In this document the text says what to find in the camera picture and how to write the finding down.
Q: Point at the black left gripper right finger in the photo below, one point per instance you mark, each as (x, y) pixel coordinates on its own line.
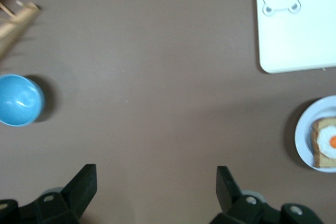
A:
(228, 192)

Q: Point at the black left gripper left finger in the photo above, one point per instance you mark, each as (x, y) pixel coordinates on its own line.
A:
(76, 195)

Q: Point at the fried egg toy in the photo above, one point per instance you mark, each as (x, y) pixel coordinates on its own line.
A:
(326, 140)

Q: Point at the blue bowl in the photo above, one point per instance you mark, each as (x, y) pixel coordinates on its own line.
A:
(18, 100)

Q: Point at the wooden cup rack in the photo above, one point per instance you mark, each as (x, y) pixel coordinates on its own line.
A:
(15, 24)

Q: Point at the pale lavender round plate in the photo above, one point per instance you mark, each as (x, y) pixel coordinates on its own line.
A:
(304, 140)

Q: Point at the cream tray with bear print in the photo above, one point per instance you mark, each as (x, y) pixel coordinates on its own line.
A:
(299, 37)

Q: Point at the toast slice under egg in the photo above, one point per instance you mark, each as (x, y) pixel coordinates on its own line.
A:
(319, 161)

